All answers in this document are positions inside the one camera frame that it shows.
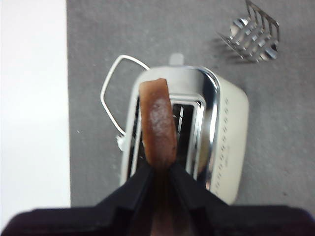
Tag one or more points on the brown-crusted bread slice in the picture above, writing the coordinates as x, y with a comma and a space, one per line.
157, 123

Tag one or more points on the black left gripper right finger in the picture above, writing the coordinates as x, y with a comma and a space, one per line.
233, 221

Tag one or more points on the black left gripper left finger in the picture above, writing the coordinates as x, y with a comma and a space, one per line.
98, 221

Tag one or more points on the cream toaster with chrome top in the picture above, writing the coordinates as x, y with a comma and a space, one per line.
231, 123

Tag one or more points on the silver metal toast rack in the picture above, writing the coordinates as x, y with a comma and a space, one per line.
237, 24

